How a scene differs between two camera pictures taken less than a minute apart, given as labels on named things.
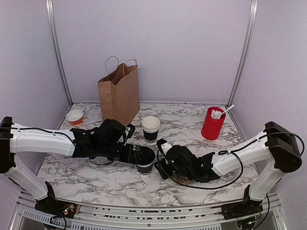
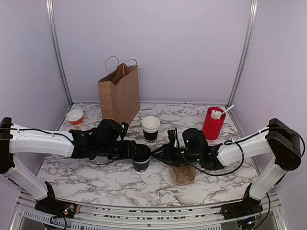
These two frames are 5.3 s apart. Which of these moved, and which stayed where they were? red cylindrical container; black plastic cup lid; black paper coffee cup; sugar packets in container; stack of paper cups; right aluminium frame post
Moved: black plastic cup lid; black paper coffee cup
Stayed: stack of paper cups; red cylindrical container; sugar packets in container; right aluminium frame post
